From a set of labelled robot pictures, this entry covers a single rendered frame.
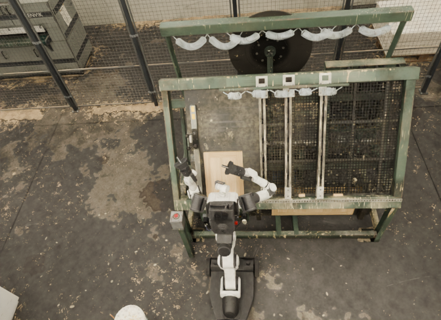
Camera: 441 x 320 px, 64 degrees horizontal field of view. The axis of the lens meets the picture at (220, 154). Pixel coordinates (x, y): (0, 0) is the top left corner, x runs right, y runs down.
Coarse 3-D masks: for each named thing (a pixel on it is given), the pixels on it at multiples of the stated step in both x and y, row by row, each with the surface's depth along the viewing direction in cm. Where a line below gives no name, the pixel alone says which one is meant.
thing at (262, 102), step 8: (256, 80) 303; (264, 96) 297; (264, 104) 313; (264, 112) 315; (264, 120) 317; (264, 128) 320; (264, 136) 322; (264, 144) 325; (264, 152) 327; (264, 160) 330; (264, 168) 332; (264, 176) 335
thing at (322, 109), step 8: (320, 80) 298; (328, 80) 298; (320, 88) 300; (328, 88) 290; (320, 96) 306; (320, 104) 308; (320, 112) 311; (320, 120) 313; (320, 128) 315; (320, 136) 318; (320, 144) 320; (320, 152) 323; (320, 160) 326; (320, 168) 331; (320, 176) 331; (320, 184) 337; (320, 192) 335
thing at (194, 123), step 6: (192, 120) 327; (192, 126) 329; (198, 138) 336; (198, 144) 335; (198, 150) 336; (198, 156) 338; (198, 162) 340; (198, 168) 342; (198, 174) 344; (198, 180) 346
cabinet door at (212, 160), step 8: (208, 152) 338; (216, 152) 337; (224, 152) 337; (232, 152) 336; (240, 152) 335; (208, 160) 341; (216, 160) 340; (224, 160) 340; (232, 160) 339; (240, 160) 338; (208, 168) 343; (216, 168) 343; (224, 168) 342; (208, 176) 346; (216, 176) 346; (224, 176) 345; (232, 176) 344; (208, 184) 349; (232, 184) 347; (240, 184) 346; (208, 192) 352; (240, 192) 349
